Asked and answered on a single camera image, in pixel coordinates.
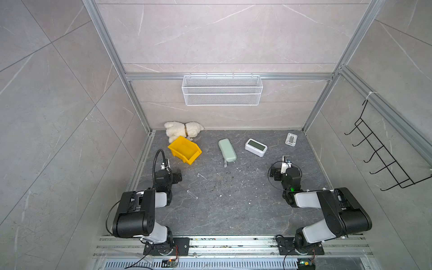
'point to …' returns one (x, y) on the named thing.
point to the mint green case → (227, 150)
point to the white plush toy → (189, 130)
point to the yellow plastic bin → (185, 149)
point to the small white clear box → (291, 139)
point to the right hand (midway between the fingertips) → (283, 164)
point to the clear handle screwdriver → (190, 193)
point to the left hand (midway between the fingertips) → (170, 167)
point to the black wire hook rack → (403, 179)
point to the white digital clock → (256, 147)
